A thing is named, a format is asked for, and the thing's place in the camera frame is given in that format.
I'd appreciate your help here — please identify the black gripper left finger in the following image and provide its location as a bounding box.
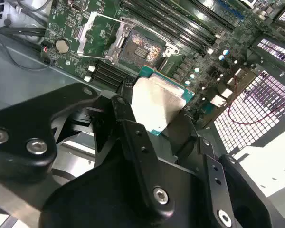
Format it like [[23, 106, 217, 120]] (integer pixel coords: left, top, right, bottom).
[[0, 79, 176, 221]]

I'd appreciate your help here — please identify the silver CPU with green edge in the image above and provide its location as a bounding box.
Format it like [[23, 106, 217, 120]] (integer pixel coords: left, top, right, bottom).
[[130, 65, 196, 138]]

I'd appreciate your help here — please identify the metal socket cover frame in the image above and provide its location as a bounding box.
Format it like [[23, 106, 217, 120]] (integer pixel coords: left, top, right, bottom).
[[76, 11, 133, 65]]

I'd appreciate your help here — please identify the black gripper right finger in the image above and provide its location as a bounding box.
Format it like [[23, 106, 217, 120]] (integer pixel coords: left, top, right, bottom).
[[161, 111, 285, 228]]

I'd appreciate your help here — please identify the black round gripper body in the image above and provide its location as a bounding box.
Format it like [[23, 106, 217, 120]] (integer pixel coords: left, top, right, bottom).
[[39, 152, 213, 228]]

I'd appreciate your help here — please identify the thin metal locking lever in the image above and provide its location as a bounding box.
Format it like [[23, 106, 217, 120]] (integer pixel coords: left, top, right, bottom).
[[120, 16, 138, 26]]

